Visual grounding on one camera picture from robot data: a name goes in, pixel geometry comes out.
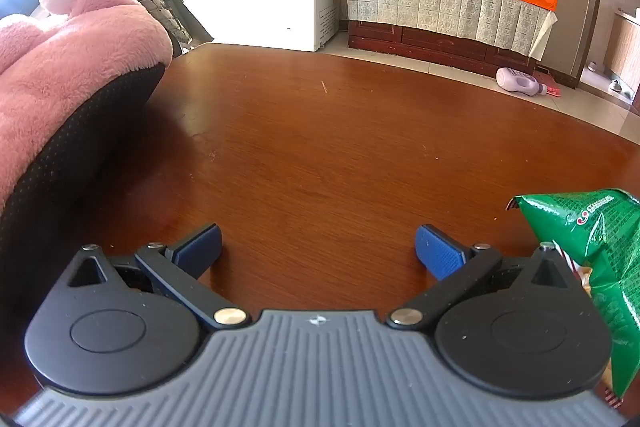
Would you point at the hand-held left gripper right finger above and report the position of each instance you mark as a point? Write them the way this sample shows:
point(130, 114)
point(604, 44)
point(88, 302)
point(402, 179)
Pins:
point(440, 252)

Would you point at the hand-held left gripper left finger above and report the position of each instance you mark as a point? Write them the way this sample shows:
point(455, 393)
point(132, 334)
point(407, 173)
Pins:
point(200, 249)

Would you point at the green snack bag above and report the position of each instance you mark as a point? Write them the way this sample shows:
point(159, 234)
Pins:
point(610, 257)

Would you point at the purple detergent bottle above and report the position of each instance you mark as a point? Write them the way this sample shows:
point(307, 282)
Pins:
point(517, 81)

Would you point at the dark wooden television cabinet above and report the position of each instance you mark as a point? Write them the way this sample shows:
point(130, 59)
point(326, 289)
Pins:
point(440, 44)

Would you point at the white lace cloth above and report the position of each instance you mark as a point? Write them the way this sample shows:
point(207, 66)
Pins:
point(425, 2)

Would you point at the wooden kitchen cabinet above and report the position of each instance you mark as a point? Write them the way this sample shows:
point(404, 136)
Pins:
point(622, 52)

